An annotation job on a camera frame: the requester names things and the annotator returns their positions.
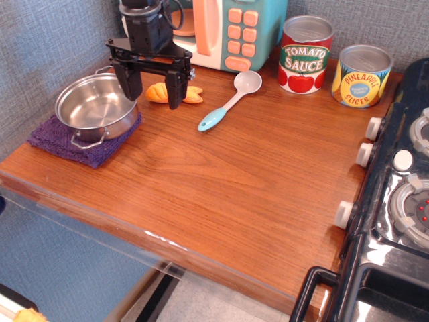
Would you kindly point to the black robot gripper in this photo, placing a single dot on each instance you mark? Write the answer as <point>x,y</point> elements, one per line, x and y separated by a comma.
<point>149,47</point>

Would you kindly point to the stainless steel pot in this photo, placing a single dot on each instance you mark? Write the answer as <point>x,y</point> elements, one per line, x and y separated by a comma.
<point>95,109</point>

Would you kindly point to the orange plush shrimp toy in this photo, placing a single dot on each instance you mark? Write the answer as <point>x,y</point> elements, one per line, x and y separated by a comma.
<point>157,93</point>

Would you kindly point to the toy microwave teal white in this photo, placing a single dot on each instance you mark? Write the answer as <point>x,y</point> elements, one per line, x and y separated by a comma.
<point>234,36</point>

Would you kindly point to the purple folded cloth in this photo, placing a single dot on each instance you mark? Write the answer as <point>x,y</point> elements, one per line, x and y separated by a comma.
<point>52,136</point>

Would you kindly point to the tomato sauce can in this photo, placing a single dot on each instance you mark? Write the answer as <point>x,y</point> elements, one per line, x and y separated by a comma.
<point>304,53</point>

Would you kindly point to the pineapple slices can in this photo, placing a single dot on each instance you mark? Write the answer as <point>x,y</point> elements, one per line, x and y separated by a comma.
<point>361,75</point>

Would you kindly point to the white stove knob middle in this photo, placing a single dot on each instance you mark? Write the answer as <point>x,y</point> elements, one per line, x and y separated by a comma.
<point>364,154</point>

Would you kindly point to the white stove knob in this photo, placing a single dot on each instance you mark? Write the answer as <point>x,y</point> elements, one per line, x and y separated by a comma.
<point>373,128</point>
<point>364,154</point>
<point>343,214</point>

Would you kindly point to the white stove knob rear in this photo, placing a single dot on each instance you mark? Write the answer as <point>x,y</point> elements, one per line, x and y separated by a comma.
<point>373,128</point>

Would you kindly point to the white stove knob front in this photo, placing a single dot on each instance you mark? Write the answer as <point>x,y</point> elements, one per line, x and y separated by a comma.
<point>343,214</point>

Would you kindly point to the yellow plush object corner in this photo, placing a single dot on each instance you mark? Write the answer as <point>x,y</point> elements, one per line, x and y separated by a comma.
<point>29,315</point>

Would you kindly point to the black toy stove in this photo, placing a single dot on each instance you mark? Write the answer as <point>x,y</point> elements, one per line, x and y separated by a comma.
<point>383,274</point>

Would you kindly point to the white spoon teal handle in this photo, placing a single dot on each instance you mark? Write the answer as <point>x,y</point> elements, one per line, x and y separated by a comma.
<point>245,83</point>

